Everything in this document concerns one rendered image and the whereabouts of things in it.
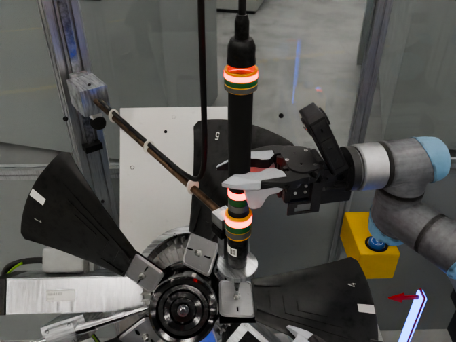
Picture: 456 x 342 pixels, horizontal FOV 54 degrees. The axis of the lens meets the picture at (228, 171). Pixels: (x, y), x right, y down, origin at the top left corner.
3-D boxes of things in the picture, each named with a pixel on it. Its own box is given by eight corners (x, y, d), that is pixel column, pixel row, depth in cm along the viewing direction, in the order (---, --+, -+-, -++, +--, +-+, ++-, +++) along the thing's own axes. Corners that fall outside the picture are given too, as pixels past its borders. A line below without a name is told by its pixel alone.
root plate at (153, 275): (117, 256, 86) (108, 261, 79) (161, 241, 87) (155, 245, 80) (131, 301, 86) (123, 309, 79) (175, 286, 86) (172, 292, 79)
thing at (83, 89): (70, 105, 117) (63, 74, 112) (95, 98, 121) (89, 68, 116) (85, 120, 111) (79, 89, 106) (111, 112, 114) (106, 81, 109)
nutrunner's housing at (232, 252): (222, 275, 79) (218, 13, 53) (239, 265, 81) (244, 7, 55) (235, 289, 77) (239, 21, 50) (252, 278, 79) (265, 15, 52)
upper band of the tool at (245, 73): (218, 87, 58) (217, 66, 57) (243, 80, 60) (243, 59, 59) (237, 100, 56) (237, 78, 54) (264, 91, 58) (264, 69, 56)
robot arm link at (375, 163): (394, 158, 66) (368, 131, 72) (365, 161, 65) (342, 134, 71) (383, 198, 70) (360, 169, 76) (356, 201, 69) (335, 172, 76)
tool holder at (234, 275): (203, 257, 79) (201, 216, 74) (234, 241, 83) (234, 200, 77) (233, 290, 73) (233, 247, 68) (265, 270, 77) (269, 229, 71)
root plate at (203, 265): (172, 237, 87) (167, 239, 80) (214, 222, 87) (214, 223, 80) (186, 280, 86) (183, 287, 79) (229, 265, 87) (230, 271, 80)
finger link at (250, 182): (228, 221, 64) (286, 207, 67) (229, 188, 61) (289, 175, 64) (221, 208, 67) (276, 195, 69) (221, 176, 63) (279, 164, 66)
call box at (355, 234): (338, 239, 126) (344, 210, 120) (373, 238, 127) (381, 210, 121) (353, 283, 113) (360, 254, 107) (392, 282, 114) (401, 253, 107)
